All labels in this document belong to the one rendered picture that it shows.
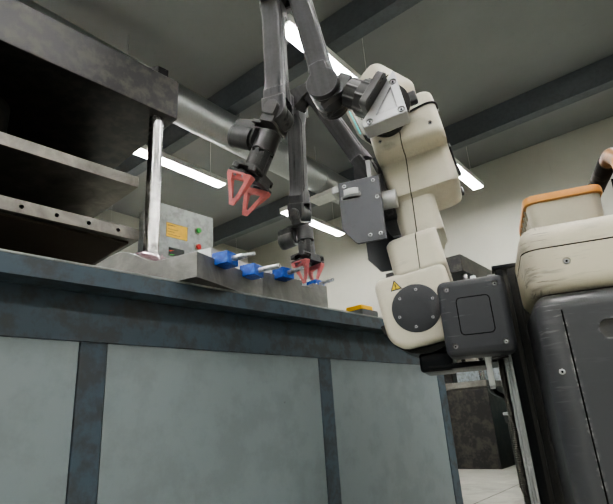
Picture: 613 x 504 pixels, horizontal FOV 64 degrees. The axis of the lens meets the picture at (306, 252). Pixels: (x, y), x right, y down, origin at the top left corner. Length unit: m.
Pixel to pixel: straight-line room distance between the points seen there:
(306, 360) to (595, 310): 0.71
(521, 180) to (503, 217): 0.62
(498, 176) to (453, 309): 7.50
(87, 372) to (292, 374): 0.52
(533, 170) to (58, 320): 7.77
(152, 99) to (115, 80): 0.17
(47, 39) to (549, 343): 1.92
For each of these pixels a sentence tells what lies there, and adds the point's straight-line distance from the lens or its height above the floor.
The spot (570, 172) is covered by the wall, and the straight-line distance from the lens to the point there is 8.14.
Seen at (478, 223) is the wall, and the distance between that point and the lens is 8.30.
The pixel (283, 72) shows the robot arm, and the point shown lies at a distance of 1.28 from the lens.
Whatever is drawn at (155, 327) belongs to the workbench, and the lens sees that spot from 1.04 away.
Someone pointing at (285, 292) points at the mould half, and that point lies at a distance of 1.33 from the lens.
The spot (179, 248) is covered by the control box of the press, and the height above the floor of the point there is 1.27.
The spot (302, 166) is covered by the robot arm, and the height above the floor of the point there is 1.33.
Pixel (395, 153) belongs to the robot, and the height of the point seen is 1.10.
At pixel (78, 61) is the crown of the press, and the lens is 2.18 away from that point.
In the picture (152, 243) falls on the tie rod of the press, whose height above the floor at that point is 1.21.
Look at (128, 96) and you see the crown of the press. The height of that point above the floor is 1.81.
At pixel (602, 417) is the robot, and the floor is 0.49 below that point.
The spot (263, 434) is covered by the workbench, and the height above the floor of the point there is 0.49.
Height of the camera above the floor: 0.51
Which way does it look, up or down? 19 degrees up
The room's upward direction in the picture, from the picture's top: 4 degrees counter-clockwise
